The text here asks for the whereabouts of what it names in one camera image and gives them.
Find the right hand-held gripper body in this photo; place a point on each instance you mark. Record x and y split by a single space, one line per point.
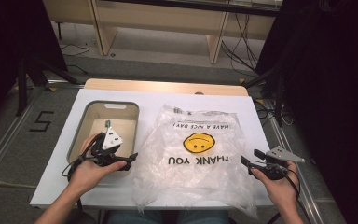
281 154

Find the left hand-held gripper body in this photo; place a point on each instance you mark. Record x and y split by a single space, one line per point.
112 138

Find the beige bin with grey rim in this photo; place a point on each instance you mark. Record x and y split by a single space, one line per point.
84 130

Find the clear plastic smiley bag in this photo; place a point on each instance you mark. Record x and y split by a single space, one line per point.
199 174

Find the person's right hand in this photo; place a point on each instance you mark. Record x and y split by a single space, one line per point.
281 193

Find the person's left hand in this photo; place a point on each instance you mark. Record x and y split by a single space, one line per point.
87 174

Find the white table board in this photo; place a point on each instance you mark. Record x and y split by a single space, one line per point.
155 99

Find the black metal stand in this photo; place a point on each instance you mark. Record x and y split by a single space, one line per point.
279 93

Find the wooden table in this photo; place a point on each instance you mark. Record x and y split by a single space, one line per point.
167 85

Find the round table grommet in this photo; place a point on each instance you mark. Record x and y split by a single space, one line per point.
199 93

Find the black curtain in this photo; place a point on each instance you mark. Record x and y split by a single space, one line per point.
332 77
12 37

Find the black tripod stand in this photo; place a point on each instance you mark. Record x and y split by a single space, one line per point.
23 84

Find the wooden shelf unit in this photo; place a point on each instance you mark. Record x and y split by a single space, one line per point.
167 18

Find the metal floor rail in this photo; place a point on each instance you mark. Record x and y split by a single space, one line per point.
9 140
304 186

